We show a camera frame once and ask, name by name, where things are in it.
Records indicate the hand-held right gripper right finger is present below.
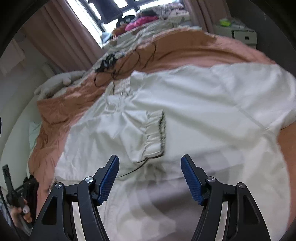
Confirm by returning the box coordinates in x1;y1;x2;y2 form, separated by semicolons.
181;154;271;241

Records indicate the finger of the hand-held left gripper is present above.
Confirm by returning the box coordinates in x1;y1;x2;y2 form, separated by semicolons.
2;164;11;194

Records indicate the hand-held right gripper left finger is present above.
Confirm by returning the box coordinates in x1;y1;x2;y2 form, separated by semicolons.
30;155;120;241

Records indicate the white jacket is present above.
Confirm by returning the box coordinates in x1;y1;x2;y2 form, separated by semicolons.
54;64;296;241

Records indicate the pile of clothes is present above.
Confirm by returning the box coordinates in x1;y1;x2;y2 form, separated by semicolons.
135;3;192;24

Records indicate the person's left hand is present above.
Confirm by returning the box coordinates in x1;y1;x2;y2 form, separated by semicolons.
10;204;33;230

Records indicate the grey plush cloth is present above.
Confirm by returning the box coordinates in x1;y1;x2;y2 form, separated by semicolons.
34;70;87;100

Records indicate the orange-brown bed blanket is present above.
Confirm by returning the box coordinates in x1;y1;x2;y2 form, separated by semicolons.
28;29;296;200

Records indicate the pink curtain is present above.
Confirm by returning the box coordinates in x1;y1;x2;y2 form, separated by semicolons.
183;0;220;34
24;0;105;75

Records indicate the white cabinet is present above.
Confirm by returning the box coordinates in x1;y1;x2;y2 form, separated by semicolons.
213;17;258;49

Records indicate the bright pink garment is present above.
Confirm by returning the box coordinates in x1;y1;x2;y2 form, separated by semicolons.
125;16;159;32

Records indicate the thin black cable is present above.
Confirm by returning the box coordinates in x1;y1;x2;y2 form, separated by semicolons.
94;43;158;93

